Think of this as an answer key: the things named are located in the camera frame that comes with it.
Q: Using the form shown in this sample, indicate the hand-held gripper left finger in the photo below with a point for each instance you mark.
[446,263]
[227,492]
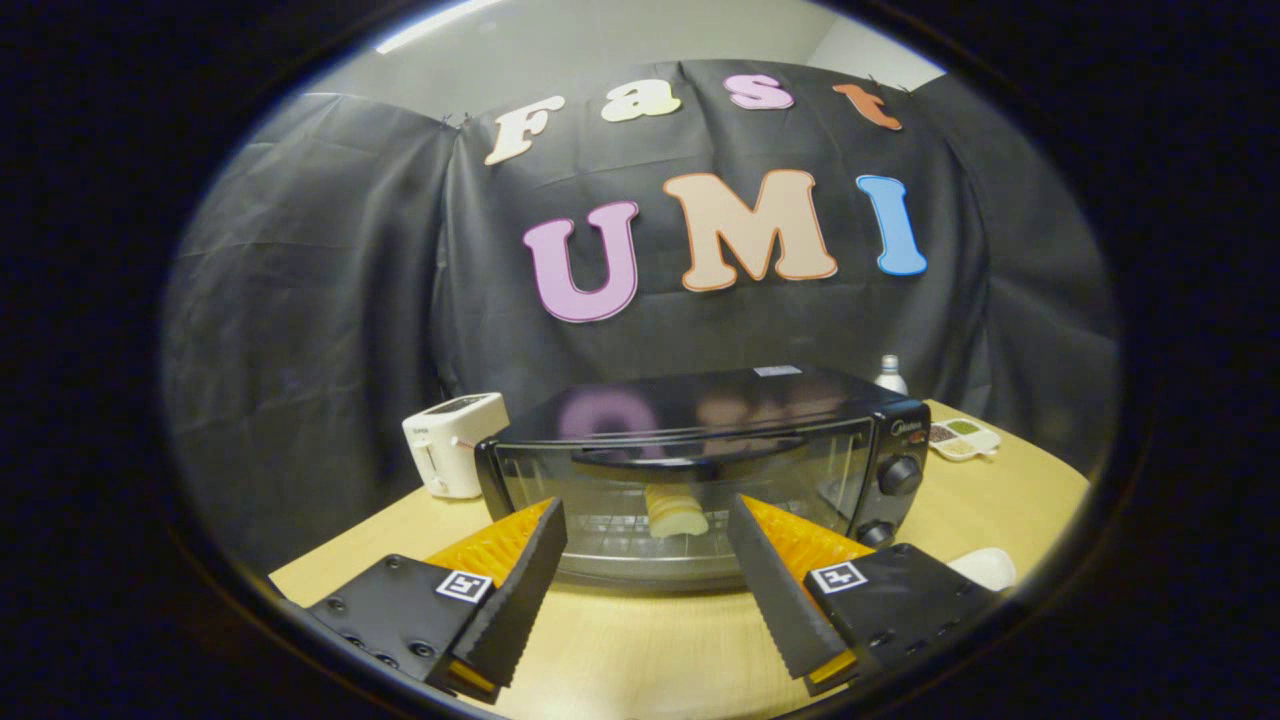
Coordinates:
[520,600]

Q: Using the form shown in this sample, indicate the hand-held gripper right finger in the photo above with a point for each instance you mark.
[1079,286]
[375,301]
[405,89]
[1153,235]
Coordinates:
[775,600]

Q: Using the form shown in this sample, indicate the yellow bread roll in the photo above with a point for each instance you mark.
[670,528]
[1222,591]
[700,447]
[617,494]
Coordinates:
[677,512]

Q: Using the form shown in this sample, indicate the black toaster oven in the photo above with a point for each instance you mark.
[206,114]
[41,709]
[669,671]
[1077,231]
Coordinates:
[700,405]

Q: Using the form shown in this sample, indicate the white slot toaster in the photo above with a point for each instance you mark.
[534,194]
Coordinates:
[450,440]

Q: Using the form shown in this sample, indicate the white square plate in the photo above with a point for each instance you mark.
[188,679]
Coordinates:
[985,568]

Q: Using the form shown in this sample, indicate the white divided tray of seeds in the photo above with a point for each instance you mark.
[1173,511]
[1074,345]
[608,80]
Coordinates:
[962,438]

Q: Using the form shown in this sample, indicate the silver bottle with pink label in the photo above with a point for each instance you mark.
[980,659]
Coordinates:
[891,378]

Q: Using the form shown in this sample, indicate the black backdrop cloth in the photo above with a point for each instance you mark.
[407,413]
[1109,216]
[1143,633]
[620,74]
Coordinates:
[320,330]

